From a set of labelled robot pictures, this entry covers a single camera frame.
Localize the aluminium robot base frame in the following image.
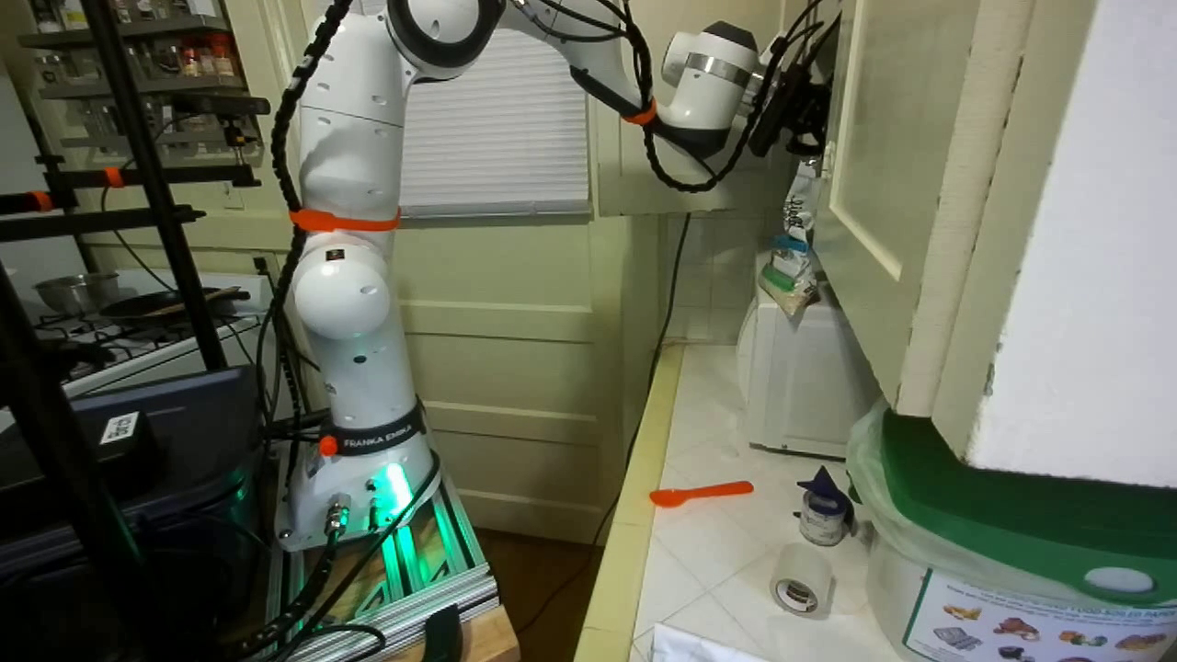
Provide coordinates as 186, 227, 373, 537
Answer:
262, 477, 501, 662

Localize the black stand pole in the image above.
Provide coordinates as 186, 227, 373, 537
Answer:
0, 261, 175, 662

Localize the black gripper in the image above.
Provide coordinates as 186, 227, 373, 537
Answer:
745, 39, 842, 158

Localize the black metal rack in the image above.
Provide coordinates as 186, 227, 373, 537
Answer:
0, 0, 270, 375

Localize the shelf with jars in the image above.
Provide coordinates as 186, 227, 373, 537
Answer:
23, 0, 273, 162

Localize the white tape roll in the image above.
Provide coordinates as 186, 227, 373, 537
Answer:
769, 541, 839, 622

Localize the orange plastic spatula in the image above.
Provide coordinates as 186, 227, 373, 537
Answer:
649, 477, 758, 511

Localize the dark box with white label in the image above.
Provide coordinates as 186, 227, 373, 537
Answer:
0, 363, 273, 580

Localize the black power cable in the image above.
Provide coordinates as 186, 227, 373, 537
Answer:
586, 212, 700, 559

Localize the white window blind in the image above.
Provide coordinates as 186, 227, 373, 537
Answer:
397, 23, 597, 227

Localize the cream wall cupboard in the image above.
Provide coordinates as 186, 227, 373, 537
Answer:
803, 0, 1177, 492

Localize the white bin with green bag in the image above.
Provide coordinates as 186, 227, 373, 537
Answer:
845, 402, 1177, 662

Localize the small jar with dark lid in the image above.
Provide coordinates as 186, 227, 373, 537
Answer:
793, 465, 858, 551

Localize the closed cream cupboard door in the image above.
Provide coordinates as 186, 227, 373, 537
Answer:
813, 0, 1098, 423

